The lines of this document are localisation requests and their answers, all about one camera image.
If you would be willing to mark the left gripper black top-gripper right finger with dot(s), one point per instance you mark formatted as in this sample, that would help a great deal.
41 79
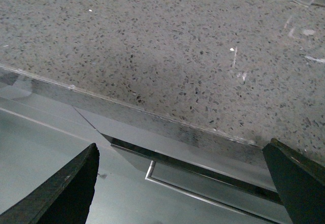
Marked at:
299 182

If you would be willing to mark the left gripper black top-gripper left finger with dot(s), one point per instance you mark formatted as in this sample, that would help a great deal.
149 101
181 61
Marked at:
65 197

